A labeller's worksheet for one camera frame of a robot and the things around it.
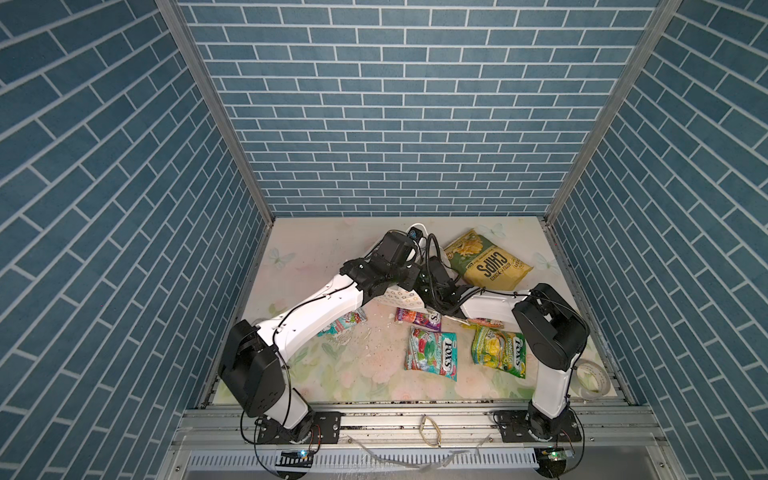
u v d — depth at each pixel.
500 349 0.84
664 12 0.71
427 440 0.74
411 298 0.80
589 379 0.83
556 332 0.50
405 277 0.71
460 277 1.01
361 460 0.71
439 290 0.74
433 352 0.83
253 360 0.41
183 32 0.73
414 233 0.69
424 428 0.74
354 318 0.91
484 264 0.99
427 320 0.91
